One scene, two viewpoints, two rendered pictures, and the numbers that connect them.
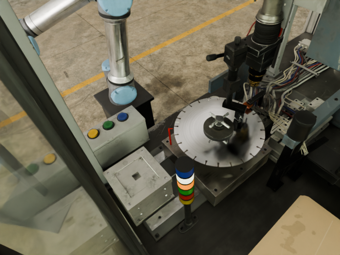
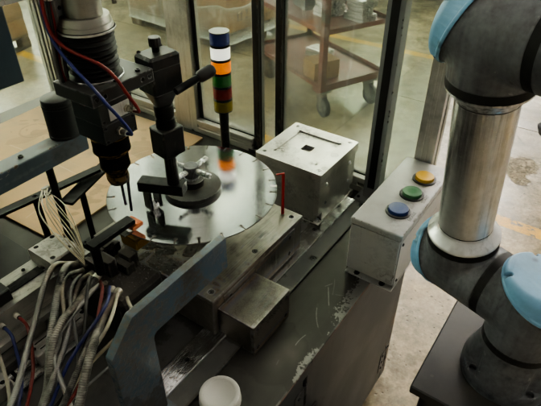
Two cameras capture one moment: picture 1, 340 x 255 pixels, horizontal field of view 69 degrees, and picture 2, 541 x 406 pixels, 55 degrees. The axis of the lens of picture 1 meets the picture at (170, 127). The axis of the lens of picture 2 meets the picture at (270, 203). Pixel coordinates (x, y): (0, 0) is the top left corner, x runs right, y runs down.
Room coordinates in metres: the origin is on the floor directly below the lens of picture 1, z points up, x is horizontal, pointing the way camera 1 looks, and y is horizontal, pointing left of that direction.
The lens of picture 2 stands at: (1.40, -0.36, 1.54)
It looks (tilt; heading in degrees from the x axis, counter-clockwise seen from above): 37 degrees down; 157
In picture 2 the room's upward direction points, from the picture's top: straight up
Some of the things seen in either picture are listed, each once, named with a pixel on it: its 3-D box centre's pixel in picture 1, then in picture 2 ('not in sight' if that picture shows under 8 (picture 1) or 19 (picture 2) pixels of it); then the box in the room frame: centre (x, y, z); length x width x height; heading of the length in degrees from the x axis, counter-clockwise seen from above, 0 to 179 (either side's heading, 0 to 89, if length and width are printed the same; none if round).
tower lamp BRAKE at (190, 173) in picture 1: (184, 167); (219, 37); (0.31, -0.02, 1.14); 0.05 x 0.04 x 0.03; 32
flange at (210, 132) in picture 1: (218, 125); (192, 183); (0.57, -0.18, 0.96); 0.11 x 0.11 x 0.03
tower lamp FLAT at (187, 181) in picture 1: (184, 173); (220, 51); (0.31, -0.02, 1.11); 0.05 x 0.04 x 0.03; 32
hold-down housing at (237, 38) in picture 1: (234, 66); (162, 100); (0.63, -0.22, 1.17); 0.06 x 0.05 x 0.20; 113
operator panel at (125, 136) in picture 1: (114, 138); (399, 220); (0.69, 0.25, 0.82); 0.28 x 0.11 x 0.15; 122
